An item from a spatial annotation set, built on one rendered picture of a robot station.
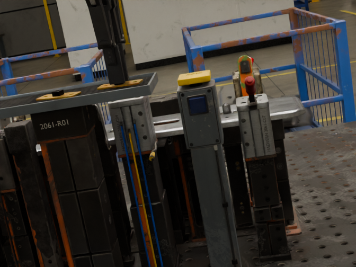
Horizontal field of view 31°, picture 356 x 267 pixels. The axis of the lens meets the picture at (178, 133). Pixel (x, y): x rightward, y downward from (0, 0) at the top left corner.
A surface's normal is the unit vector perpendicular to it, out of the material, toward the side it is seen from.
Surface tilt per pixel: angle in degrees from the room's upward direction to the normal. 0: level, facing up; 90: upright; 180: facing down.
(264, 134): 90
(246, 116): 90
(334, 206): 0
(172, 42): 90
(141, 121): 90
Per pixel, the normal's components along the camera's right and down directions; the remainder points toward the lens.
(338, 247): -0.17, -0.95
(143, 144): -0.07, 0.26
